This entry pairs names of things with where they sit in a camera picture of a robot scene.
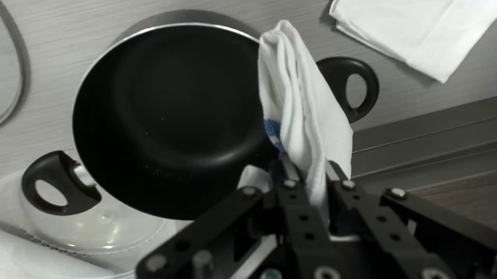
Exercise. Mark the glass pot lid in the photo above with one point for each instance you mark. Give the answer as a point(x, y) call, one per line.
point(14, 66)

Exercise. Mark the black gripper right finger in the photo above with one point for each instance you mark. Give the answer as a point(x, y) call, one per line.
point(409, 237)

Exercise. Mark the white cloth red stripes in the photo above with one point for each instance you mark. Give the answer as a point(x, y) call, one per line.
point(429, 35)

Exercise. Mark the white cloth blue stripe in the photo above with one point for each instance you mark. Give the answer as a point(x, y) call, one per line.
point(300, 113)

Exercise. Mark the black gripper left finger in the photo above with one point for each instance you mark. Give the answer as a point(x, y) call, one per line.
point(249, 234)

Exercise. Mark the black cooking pot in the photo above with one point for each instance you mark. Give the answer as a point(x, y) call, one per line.
point(168, 118)

